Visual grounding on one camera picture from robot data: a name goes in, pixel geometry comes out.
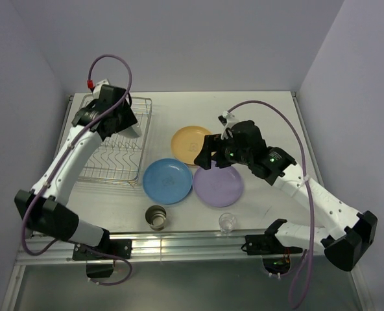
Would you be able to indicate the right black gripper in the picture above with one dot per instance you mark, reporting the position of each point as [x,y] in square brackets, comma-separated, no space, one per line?
[216,142]

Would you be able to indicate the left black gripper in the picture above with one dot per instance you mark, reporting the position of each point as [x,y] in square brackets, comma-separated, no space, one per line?
[128,119]

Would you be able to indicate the white ceramic bowl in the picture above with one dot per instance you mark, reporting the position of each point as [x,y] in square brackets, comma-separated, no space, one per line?
[132,132]

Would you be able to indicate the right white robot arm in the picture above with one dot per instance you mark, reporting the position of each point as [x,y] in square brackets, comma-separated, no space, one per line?
[345,233]

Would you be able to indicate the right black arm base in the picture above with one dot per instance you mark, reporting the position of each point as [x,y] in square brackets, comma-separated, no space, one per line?
[265,245]

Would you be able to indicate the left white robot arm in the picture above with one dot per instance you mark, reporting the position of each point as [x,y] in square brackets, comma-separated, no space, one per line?
[44,207]

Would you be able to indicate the orange plate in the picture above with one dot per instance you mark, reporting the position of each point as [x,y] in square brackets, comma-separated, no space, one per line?
[187,142]

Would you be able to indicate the purple plate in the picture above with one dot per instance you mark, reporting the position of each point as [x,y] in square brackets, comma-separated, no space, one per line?
[218,187]

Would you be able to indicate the blue plate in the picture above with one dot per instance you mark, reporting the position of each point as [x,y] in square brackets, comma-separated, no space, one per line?
[167,181]

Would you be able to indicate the clear glass cup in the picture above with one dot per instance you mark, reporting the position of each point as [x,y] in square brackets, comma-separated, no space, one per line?
[227,222]

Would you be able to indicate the steel cup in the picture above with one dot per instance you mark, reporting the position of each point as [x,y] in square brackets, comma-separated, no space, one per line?
[156,217]

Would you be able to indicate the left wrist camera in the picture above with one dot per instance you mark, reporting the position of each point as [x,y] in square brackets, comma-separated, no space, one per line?
[95,88]

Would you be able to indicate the metal wire dish rack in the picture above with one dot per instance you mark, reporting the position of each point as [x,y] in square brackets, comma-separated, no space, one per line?
[118,160]

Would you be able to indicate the aluminium mounting rail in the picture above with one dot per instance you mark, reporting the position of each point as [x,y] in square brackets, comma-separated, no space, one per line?
[156,246]

